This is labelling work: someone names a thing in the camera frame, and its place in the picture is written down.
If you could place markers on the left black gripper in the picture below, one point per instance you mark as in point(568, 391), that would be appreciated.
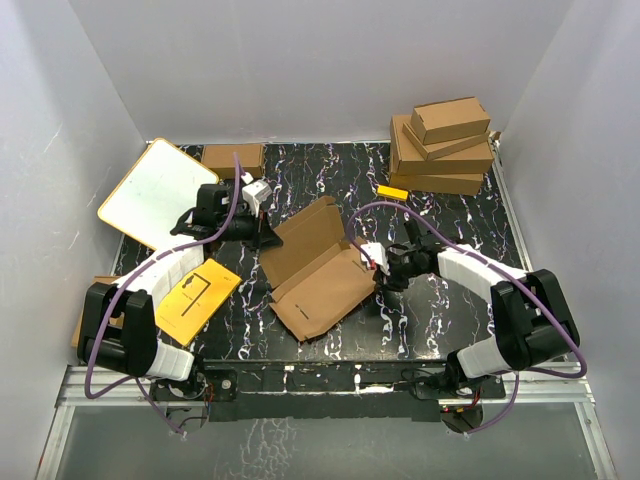
point(263, 236)

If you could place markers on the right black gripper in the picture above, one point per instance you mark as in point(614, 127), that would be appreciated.
point(392, 279)

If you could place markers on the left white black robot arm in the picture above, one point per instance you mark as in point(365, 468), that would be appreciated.
point(118, 327)

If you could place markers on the white board with wooden frame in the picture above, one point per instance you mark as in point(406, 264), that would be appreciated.
point(154, 193)

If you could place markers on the small yellow block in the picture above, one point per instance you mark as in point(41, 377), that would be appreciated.
point(392, 193)

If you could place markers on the top small stacked cardboard box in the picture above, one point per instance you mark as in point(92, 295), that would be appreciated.
point(449, 120)

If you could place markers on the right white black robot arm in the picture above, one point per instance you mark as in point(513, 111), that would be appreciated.
point(532, 320)

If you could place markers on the yellow card with black drawing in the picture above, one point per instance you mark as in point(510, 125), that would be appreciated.
point(183, 313)

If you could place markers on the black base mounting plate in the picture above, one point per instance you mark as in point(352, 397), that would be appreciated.
point(229, 391)

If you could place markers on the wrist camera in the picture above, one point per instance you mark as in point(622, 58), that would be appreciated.
point(374, 257)
point(255, 194)

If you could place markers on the large stacked cardboard box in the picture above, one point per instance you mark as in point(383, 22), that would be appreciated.
point(406, 159)

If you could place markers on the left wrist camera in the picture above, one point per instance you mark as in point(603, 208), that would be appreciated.
point(255, 194)

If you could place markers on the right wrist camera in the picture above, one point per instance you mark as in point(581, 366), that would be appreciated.
point(374, 257)

